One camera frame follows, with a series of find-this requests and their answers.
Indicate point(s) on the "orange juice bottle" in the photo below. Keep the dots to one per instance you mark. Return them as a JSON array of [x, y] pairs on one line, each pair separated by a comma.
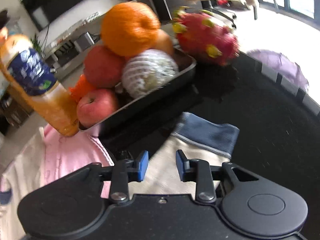
[[28, 73]]

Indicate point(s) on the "black fruit tray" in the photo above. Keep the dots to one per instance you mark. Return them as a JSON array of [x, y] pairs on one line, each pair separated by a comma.
[[150, 109]]

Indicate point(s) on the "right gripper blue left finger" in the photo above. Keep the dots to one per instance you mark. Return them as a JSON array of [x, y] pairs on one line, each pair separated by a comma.
[[124, 172]]

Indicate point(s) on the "metal tv stand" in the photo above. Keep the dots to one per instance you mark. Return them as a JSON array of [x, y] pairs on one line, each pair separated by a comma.
[[61, 54]]

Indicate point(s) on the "red apple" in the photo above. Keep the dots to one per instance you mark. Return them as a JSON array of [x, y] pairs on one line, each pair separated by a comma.
[[102, 67], [97, 105]]

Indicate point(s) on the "small orange tangerine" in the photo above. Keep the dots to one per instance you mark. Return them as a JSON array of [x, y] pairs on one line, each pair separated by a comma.
[[81, 88]]

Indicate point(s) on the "pink dog-print towel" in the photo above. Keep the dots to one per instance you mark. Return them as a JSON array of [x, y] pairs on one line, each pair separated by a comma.
[[46, 157]]

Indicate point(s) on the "net-wrapped pomelo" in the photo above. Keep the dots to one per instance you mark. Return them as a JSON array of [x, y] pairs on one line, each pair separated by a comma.
[[147, 71]]

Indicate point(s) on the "large orange citrus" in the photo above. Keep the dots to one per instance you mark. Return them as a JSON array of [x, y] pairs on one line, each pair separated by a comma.
[[130, 28]]

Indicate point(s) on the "silver box on stand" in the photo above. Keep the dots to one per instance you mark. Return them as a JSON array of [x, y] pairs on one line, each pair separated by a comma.
[[83, 42]]

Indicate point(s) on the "brown wooden cabinet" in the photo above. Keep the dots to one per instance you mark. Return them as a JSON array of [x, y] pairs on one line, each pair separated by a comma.
[[14, 110]]

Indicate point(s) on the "upper red apple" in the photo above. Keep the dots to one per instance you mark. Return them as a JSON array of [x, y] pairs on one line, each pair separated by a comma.
[[102, 67]]

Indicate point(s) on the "pink dragon fruit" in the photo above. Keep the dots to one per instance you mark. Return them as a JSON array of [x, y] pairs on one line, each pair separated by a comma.
[[205, 37]]

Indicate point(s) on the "dark drawer cabinet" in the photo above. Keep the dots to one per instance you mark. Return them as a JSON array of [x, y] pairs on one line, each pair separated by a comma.
[[165, 8]]

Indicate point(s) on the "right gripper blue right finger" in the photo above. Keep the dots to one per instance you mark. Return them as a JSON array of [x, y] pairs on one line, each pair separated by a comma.
[[198, 171]]

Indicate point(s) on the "front red apple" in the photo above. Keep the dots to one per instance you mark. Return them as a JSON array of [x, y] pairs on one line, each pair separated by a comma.
[[97, 105]]

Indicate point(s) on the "beige garment with navy trim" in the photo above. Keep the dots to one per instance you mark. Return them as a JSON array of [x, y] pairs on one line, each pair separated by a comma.
[[198, 139]]

